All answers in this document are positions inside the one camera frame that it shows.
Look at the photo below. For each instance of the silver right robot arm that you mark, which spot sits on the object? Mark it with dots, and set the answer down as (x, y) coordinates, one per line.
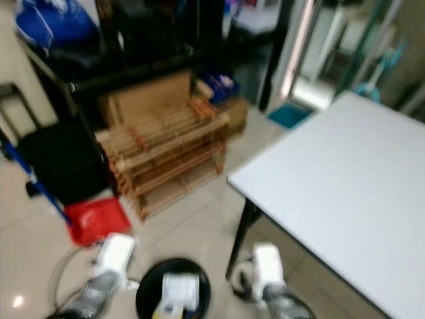
(289, 304)

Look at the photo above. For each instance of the black round rubbish bin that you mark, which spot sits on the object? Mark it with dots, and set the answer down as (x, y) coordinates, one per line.
(147, 289)

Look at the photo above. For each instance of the black bag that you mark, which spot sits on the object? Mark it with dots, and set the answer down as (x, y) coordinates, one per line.
(63, 163)

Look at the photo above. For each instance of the blue bag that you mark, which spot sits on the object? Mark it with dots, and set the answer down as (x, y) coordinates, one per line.
(56, 23)

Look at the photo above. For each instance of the flat cardboard box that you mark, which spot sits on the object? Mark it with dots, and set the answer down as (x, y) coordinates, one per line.
(146, 96)

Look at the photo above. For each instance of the wooden slatted rack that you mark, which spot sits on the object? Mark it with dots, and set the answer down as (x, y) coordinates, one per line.
(163, 156)

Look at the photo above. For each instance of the black shelf unit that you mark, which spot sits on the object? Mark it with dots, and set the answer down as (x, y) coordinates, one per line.
(146, 26)

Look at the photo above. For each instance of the blue packaged box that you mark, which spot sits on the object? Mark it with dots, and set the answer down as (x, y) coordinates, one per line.
(219, 86)

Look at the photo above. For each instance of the black table leg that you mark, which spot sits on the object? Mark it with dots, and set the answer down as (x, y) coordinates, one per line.
(244, 236)

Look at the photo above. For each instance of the teal floor mat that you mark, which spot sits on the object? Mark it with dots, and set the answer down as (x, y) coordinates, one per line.
(291, 116)

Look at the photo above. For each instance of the glass sliding door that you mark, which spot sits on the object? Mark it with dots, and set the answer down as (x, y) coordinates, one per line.
(332, 46)

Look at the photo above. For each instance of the teal mop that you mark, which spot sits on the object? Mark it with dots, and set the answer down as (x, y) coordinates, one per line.
(378, 70)

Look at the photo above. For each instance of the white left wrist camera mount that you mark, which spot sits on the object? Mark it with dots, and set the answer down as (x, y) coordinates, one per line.
(118, 254)

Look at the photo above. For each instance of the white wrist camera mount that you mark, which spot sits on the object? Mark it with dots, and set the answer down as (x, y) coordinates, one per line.
(118, 254)
(267, 267)

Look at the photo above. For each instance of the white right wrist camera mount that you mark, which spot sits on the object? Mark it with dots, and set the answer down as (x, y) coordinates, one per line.
(267, 267)

